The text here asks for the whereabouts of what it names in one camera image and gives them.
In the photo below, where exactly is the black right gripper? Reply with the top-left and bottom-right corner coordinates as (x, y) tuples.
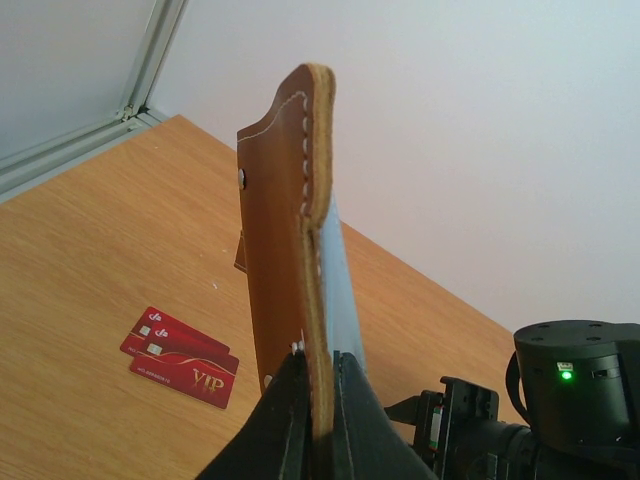
(384, 376), (499, 479)

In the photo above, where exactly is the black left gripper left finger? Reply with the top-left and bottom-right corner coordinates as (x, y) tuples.
(197, 353), (310, 479)

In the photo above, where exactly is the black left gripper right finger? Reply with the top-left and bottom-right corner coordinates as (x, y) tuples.
(331, 351), (436, 480)

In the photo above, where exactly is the red credit card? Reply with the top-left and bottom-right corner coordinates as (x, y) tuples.
(120, 306), (230, 356)
(130, 330), (239, 409)

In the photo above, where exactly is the brown leather card holder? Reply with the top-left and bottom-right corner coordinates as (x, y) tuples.
(237, 63), (365, 440)

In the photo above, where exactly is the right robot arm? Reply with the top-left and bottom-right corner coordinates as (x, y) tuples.
(386, 320), (639, 479)

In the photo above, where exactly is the aluminium frame post left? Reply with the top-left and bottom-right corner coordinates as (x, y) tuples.
(1, 1), (186, 200)

